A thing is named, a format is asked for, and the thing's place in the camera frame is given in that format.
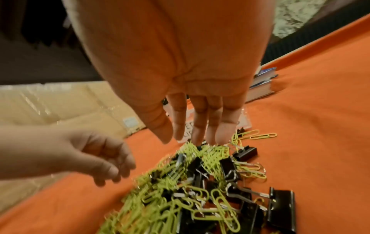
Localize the clear packet with white card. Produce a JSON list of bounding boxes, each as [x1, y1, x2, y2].
[[163, 98, 252, 143]]

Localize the person's right hand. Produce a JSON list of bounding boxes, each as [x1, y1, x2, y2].
[[61, 0, 276, 145]]

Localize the blue cover book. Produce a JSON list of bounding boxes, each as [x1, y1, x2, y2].
[[254, 66, 279, 79]]

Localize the green patterned rug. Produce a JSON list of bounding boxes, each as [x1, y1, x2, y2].
[[272, 0, 333, 39]]

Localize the brown cardboard box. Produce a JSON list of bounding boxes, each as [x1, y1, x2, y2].
[[0, 81, 147, 215]]

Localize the orange tablecloth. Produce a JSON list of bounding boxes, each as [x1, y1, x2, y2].
[[0, 14, 370, 234]]

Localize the black ribbed mat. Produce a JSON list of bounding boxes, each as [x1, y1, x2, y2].
[[261, 34, 321, 67]]

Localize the group of black binder clips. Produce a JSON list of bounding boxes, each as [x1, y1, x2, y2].
[[150, 128, 296, 234]]

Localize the pile of yellow-green paper clips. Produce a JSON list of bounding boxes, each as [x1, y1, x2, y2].
[[98, 129, 278, 234]]

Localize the person's left hand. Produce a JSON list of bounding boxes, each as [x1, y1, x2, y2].
[[0, 125, 137, 187]]

